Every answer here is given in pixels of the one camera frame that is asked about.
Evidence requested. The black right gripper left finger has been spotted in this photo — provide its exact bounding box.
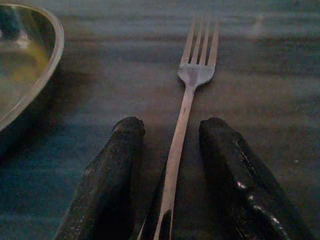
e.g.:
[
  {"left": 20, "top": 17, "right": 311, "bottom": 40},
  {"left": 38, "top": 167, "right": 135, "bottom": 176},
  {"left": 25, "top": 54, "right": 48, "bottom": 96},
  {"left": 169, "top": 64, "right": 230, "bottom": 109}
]
[{"left": 53, "top": 116, "right": 146, "bottom": 240}]

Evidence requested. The steel fork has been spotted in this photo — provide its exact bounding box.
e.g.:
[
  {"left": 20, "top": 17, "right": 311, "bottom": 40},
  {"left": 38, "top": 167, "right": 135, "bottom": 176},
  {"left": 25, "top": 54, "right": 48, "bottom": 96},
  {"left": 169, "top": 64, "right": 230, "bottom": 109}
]
[{"left": 137, "top": 14, "right": 221, "bottom": 240}]

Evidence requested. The round steel plate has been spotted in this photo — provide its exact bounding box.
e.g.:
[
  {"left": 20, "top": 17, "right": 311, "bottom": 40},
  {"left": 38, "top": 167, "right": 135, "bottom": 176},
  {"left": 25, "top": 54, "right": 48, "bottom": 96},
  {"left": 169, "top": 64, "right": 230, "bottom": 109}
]
[{"left": 0, "top": 2, "right": 65, "bottom": 132}]

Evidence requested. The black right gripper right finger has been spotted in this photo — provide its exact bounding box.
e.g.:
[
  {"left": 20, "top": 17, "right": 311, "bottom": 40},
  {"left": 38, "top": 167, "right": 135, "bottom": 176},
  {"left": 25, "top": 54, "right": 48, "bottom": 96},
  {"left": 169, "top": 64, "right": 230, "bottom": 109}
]
[{"left": 199, "top": 117, "right": 316, "bottom": 240}]

